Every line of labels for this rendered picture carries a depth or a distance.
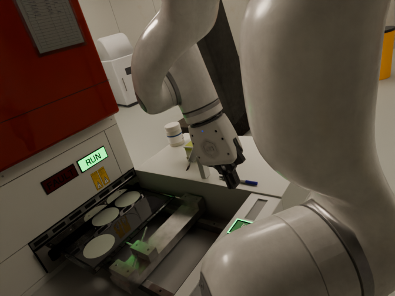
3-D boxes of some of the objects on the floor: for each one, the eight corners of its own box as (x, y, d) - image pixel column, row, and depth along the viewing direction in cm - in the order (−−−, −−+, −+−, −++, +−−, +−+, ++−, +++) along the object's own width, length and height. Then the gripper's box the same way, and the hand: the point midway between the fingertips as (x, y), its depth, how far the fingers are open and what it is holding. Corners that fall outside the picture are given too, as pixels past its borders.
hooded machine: (154, 97, 661) (133, 29, 599) (129, 108, 622) (103, 37, 560) (137, 96, 716) (116, 33, 654) (113, 106, 678) (88, 41, 615)
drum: (365, 73, 454) (365, 28, 426) (397, 72, 423) (399, 23, 395) (355, 81, 430) (354, 34, 401) (388, 81, 399) (390, 30, 371)
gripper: (241, 100, 58) (270, 175, 64) (189, 114, 69) (218, 178, 74) (222, 114, 53) (255, 195, 58) (170, 127, 63) (201, 195, 69)
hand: (231, 178), depth 65 cm, fingers closed
